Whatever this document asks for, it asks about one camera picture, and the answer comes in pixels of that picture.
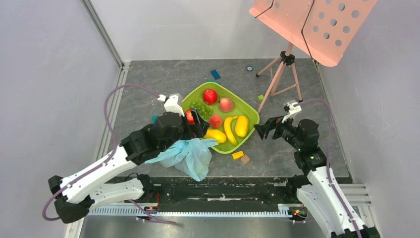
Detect red fake apple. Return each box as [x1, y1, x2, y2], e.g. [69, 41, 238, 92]
[202, 89, 218, 105]
[185, 110, 195, 124]

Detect light blue plastic bag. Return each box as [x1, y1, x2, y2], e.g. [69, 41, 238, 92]
[146, 138, 218, 181]

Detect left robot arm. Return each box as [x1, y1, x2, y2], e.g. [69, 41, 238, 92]
[48, 109, 210, 224]

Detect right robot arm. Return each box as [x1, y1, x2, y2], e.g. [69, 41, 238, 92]
[254, 117, 380, 238]

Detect small fake peach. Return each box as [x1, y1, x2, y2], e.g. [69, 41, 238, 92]
[209, 114, 223, 128]

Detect green fake grapes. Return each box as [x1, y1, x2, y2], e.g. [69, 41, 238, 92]
[189, 99, 214, 120]

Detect yellow fake mango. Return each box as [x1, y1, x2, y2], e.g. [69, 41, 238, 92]
[235, 115, 249, 138]
[204, 129, 227, 144]

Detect yellow fake banana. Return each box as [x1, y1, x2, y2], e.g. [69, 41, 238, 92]
[223, 116, 238, 146]

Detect pink fake peach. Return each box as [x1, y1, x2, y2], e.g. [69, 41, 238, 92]
[219, 97, 235, 113]

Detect yellow block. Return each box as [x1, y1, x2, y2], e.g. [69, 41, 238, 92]
[232, 151, 245, 160]

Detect brown wooden cube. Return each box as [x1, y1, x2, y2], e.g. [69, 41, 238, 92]
[240, 155, 251, 164]

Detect lime green plastic tray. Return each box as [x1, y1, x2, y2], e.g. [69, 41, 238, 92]
[182, 82, 260, 154]

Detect blue lego brick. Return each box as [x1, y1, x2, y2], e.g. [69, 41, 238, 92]
[210, 69, 221, 80]

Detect pink music stand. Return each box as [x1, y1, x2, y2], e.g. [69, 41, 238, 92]
[249, 0, 378, 114]

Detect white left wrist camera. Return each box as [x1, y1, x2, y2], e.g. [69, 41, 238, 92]
[158, 93, 185, 117]

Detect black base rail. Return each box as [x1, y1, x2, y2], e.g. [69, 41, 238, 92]
[136, 175, 310, 213]

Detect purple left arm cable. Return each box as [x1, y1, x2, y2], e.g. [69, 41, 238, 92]
[42, 84, 178, 226]

